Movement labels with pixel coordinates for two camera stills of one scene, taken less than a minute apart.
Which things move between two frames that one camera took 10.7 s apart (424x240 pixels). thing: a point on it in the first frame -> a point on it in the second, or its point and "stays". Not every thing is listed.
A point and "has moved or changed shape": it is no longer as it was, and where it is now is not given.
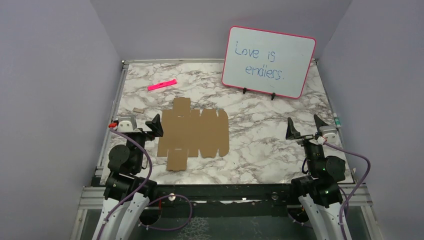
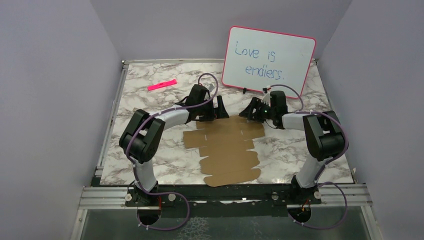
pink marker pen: [161, 85] stays
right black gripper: [291, 132] -> [256, 104]
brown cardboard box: [185, 132] has moved or changed shape
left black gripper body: [142, 137] -> [206, 111]
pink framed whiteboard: [268, 61] stays
